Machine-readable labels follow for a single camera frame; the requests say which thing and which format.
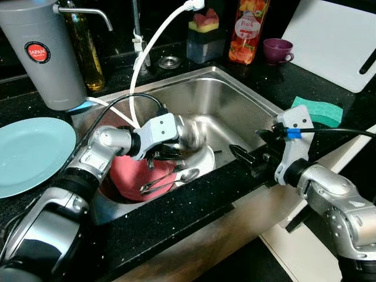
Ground stainless steel bowl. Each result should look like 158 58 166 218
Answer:
175 115 216 177

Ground metal fork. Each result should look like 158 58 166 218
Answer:
140 164 187 192

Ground metal spoon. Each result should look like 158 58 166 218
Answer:
141 169 201 194

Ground pink plate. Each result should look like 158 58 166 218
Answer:
110 154 177 203

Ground stainless steel sink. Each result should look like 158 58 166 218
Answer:
70 66 286 227

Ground green sponge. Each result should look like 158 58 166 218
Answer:
290 96 345 129

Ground purple cup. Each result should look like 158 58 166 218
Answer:
263 38 295 65

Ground round metal counter fitting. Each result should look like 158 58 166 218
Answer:
158 55 182 70

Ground orange peach print bottle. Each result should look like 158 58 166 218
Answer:
228 0 271 66

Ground dark sponge holder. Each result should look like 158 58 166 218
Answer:
186 23 227 65

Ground white cutting board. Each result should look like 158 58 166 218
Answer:
281 0 376 94

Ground yellow oil bottle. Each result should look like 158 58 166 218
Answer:
62 0 107 93

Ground red and yellow sponge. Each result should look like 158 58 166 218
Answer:
193 8 220 33

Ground teal plate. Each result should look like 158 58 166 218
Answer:
0 117 78 199

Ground metal pitcher spout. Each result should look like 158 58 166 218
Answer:
54 5 114 32

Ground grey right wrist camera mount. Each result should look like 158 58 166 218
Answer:
274 108 315 186

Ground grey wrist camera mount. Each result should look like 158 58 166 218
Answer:
133 113 180 161
274 108 315 186

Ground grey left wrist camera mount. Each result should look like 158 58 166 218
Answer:
133 113 180 161

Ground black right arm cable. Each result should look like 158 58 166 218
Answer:
285 126 376 140

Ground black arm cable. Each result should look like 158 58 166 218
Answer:
82 92 170 142
285 126 376 140

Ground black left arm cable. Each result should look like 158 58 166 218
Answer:
82 92 170 142

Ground white hose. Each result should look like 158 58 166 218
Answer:
88 0 205 130

